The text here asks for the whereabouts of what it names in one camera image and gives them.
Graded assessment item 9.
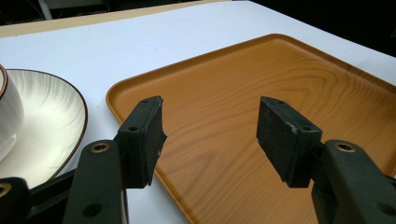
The white cup with brown rim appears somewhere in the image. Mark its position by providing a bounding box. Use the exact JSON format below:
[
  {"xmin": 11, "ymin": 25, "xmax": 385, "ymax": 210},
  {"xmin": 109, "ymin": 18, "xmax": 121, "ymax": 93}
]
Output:
[{"xmin": 0, "ymin": 63, "xmax": 25, "ymax": 162}]

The wood-grain brown tray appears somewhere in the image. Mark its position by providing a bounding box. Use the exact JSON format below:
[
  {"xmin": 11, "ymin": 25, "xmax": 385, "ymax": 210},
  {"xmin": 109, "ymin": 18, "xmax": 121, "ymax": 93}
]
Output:
[{"xmin": 106, "ymin": 33, "xmax": 396, "ymax": 224}]

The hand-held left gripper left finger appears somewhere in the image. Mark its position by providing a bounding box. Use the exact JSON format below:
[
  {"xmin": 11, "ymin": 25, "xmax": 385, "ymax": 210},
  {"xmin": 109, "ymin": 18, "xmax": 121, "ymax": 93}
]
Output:
[{"xmin": 62, "ymin": 95, "xmax": 168, "ymax": 224}]

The white plate with brown rim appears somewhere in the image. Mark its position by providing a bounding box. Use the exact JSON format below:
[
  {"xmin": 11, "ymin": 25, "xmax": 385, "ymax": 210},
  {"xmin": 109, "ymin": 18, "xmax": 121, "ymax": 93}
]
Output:
[{"xmin": 0, "ymin": 68, "xmax": 89, "ymax": 190}]

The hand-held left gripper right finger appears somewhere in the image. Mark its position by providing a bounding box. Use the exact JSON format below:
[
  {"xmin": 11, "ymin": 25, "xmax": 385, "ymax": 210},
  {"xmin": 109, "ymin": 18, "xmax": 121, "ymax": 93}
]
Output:
[{"xmin": 256, "ymin": 95, "xmax": 396, "ymax": 224}]

